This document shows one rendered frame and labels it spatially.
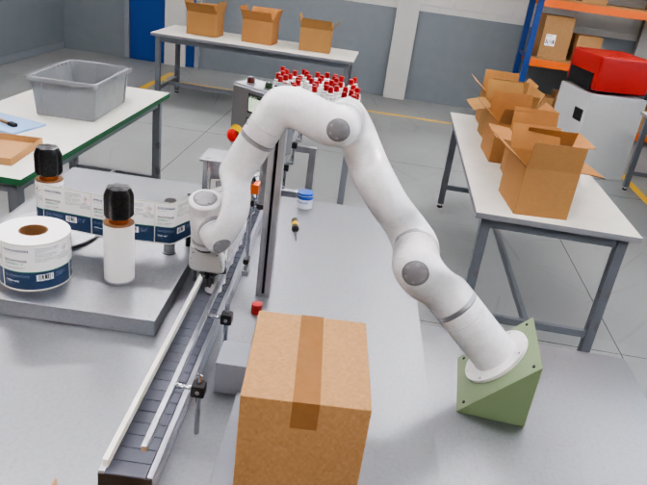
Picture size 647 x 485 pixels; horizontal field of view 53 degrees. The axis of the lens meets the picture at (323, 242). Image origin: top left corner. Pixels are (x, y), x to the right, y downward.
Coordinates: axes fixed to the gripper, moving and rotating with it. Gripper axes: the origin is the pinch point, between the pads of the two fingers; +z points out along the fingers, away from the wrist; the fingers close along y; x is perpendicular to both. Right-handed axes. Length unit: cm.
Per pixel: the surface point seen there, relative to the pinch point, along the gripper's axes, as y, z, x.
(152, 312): 12.8, 2.1, 13.1
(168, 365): 1.7, -5.6, 34.3
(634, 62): -300, 145, -476
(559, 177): -138, 42, -132
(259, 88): -7, -43, -36
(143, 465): -3, -17, 66
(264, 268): -14.2, 6.4, -13.5
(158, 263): 20.0, 11.9, -14.0
